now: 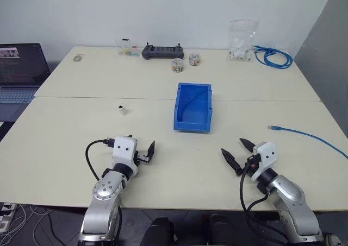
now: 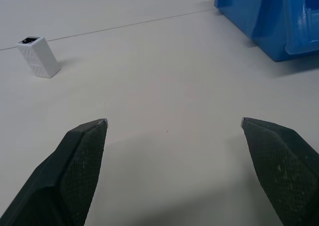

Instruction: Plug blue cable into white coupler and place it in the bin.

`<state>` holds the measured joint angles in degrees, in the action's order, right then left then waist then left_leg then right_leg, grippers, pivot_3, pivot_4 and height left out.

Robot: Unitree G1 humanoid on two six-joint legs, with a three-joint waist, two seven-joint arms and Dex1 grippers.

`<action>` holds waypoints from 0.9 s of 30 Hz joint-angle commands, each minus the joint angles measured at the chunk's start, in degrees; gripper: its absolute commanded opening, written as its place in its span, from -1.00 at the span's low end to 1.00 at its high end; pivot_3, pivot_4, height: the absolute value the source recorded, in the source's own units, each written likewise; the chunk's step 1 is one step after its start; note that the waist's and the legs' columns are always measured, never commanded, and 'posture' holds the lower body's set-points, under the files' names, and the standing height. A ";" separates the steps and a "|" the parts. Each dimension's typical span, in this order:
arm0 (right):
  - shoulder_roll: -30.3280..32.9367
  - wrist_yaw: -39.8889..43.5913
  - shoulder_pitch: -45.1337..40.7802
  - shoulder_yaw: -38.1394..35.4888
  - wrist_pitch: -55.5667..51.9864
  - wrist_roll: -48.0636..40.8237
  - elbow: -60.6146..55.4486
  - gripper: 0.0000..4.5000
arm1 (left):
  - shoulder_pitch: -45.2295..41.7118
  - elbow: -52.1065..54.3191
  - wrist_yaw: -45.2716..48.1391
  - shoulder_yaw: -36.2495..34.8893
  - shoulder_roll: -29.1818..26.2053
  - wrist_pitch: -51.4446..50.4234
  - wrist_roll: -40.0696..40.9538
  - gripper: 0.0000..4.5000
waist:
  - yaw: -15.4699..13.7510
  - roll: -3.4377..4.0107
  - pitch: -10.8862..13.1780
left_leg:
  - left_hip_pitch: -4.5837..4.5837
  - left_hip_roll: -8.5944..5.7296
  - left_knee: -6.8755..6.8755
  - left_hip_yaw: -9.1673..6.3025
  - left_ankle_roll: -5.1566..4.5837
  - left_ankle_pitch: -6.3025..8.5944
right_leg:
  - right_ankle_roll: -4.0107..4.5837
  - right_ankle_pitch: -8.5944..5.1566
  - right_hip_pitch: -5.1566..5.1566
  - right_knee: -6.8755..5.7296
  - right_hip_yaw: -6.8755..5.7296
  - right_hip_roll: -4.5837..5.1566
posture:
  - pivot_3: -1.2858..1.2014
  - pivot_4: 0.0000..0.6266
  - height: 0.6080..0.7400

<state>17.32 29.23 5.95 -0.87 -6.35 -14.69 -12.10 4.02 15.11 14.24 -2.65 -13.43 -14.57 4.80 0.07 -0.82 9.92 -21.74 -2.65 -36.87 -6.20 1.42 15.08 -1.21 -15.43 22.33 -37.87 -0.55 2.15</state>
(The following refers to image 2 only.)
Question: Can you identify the blue plastic storage bin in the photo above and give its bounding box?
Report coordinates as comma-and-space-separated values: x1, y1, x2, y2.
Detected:
214, 0, 319, 62

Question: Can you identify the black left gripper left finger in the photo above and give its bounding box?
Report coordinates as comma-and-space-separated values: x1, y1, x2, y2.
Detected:
0, 118, 109, 226

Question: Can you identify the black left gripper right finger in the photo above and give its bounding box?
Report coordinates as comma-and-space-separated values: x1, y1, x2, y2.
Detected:
240, 117, 319, 226

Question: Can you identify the white plastic adapter block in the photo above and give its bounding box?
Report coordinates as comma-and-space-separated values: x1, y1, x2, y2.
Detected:
16, 36, 62, 78

